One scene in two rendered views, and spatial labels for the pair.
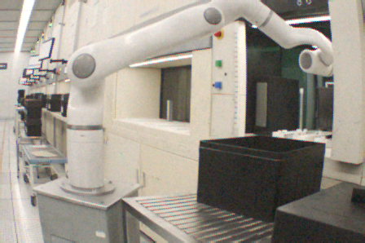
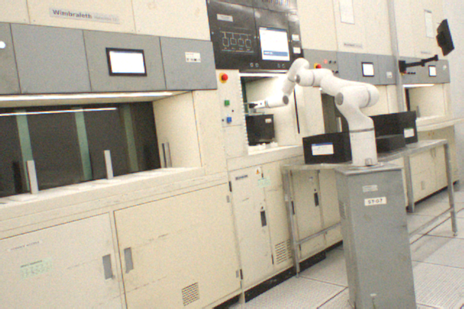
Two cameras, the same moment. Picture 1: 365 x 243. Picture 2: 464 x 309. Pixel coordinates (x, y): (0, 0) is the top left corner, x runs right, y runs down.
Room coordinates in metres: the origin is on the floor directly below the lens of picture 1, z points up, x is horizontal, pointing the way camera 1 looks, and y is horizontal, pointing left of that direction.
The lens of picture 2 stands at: (2.07, 2.16, 1.03)
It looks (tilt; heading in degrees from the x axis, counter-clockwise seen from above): 3 degrees down; 258
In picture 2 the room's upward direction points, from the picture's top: 7 degrees counter-clockwise
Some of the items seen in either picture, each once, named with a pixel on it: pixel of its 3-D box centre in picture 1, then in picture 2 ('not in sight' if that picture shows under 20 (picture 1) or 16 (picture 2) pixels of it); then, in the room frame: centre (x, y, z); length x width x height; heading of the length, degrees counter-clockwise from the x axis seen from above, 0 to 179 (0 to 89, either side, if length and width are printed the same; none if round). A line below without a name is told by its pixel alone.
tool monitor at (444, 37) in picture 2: not in sight; (428, 47); (-0.60, -1.12, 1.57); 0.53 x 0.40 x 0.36; 121
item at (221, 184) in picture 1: (266, 173); (331, 146); (0.90, -0.23, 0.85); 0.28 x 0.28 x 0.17; 40
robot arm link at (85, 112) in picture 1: (86, 88); (354, 109); (1.01, 0.30, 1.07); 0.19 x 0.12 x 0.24; 11
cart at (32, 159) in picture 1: (44, 171); not in sight; (3.16, 1.46, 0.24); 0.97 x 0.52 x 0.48; 34
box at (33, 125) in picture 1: (33, 126); not in sight; (4.33, 2.17, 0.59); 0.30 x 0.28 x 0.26; 31
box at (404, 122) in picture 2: not in sight; (391, 128); (0.15, -0.69, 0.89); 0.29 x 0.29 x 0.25; 27
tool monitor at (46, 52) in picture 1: (56, 53); not in sight; (3.96, 1.65, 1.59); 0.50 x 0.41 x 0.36; 121
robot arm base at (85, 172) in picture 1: (85, 158); (363, 149); (0.98, 0.29, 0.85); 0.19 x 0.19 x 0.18
